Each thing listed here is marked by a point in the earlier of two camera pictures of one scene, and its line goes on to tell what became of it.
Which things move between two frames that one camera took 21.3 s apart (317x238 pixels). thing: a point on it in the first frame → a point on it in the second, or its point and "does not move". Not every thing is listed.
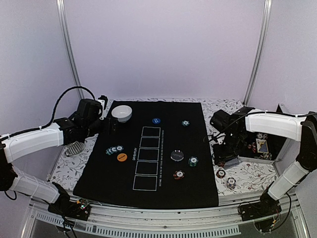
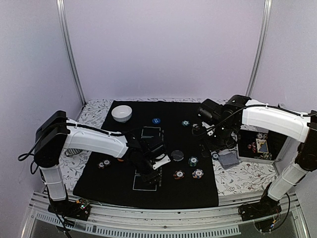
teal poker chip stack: x=193 y=161 does not move
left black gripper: x=107 y=129 → x=150 y=178
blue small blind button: x=156 y=120 does not move
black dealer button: x=177 y=155 does not move
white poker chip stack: x=231 y=183 → x=197 y=173
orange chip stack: x=179 y=174 does not move
